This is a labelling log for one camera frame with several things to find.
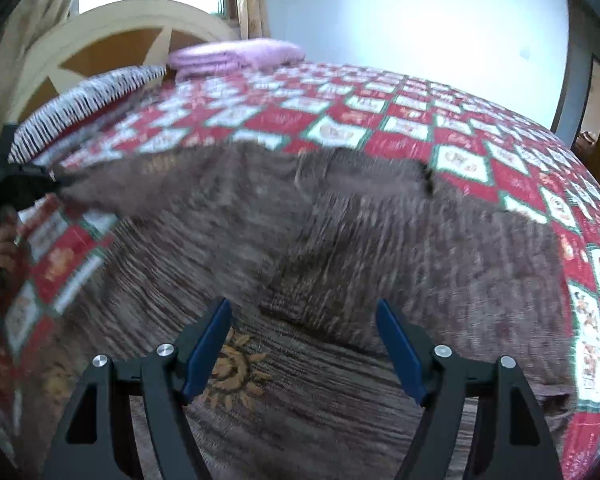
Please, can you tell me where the beige curtain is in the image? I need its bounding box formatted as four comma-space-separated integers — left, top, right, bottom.
0, 0, 88, 161
235, 0, 271, 41

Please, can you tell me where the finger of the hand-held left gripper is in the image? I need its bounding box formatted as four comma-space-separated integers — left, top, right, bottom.
10, 161, 67, 200

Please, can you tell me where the folded pink blanket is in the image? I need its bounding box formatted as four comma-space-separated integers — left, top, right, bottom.
167, 37, 307, 81

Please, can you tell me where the brown striped pillow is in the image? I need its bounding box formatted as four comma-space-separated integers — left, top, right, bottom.
20, 139, 581, 480

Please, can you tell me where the red printed bed blanket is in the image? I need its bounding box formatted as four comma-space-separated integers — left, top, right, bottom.
0, 60, 600, 480

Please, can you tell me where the wooden headboard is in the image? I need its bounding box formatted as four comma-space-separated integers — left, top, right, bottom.
10, 0, 241, 126

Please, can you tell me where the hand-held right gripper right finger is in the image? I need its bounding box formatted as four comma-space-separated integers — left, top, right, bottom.
375, 299, 563, 480

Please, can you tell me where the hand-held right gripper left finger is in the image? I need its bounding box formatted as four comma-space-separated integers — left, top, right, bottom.
42, 297, 233, 480

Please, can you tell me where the brown door frame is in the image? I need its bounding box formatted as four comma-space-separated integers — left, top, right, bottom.
550, 0, 600, 156

